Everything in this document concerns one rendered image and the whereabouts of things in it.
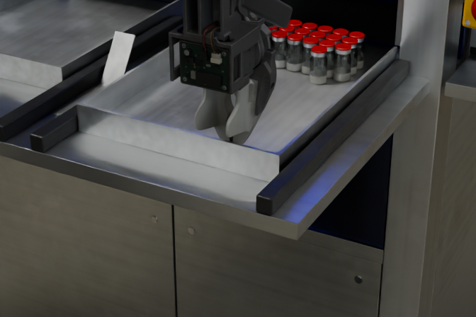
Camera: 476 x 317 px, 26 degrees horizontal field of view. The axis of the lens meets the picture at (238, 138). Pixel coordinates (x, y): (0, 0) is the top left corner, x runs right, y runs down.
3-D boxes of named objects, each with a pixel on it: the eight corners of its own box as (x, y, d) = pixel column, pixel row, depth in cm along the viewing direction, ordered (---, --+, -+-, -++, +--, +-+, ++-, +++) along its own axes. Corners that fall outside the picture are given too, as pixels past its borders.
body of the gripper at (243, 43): (167, 86, 103) (163, -30, 97) (210, 56, 110) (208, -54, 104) (235, 102, 100) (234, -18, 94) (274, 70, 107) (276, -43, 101)
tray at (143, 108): (222, 36, 146) (222, 13, 145) (395, 71, 135) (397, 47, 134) (78, 131, 120) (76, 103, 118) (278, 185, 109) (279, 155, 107)
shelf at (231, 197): (37, -9, 170) (36, -21, 169) (448, 71, 140) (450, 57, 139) (-198, 100, 132) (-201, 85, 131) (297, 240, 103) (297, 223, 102)
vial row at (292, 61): (231, 52, 141) (231, 20, 138) (353, 77, 133) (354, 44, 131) (223, 57, 139) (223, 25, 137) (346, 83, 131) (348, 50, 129)
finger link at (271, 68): (228, 110, 108) (227, 33, 104) (236, 104, 109) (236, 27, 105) (268, 119, 106) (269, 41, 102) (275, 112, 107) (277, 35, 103)
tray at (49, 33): (60, -16, 167) (59, -38, 165) (200, 10, 156) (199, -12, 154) (-92, 55, 140) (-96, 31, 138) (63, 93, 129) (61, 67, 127)
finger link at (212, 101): (185, 161, 108) (182, 81, 104) (212, 138, 113) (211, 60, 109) (210, 168, 107) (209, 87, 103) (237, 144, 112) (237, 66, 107)
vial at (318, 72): (313, 76, 133) (314, 44, 131) (329, 80, 132) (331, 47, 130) (306, 83, 131) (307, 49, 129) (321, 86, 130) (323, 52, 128)
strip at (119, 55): (118, 72, 135) (115, 30, 132) (137, 77, 134) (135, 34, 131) (53, 114, 124) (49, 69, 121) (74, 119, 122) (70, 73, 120)
